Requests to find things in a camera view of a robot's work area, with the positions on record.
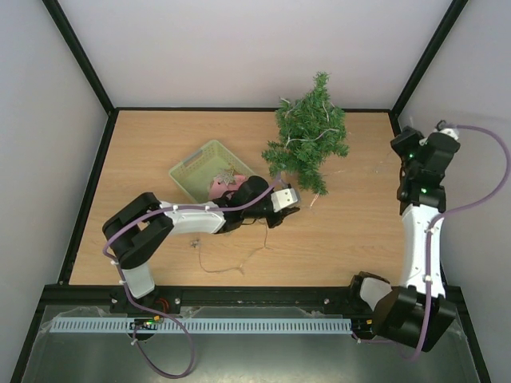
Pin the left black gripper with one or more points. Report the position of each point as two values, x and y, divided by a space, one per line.
283 213

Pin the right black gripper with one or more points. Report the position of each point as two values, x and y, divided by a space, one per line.
405 140

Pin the small green christmas tree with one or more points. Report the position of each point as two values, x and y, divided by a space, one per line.
311 129

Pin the light green plastic basket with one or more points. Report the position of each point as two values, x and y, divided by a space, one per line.
195 174

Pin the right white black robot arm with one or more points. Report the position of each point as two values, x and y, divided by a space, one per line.
414 313

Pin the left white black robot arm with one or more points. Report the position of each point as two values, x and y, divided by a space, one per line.
134 234

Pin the silver star ornament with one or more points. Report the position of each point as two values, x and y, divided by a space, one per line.
226 176

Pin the pink paper ornaments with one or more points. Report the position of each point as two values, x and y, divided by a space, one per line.
217 190

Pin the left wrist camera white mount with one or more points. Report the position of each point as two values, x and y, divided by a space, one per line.
285 198

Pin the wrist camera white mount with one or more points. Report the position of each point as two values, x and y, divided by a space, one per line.
285 198
448 129

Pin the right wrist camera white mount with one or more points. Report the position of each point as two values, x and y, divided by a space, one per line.
448 129

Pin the light blue slotted cable duct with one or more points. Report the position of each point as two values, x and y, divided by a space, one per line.
203 326

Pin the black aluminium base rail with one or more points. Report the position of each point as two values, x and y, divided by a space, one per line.
173 299

